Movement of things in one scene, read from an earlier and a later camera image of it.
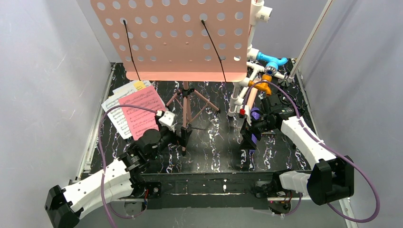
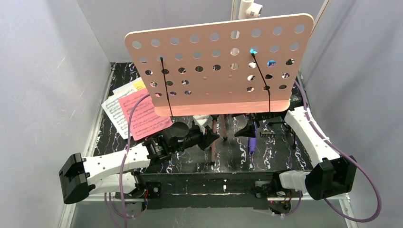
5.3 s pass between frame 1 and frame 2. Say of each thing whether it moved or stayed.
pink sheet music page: stayed
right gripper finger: moved
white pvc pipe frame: moved
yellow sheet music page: stayed
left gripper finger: moved
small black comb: stayed
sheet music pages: stayed
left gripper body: moved
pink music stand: moved
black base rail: stayed
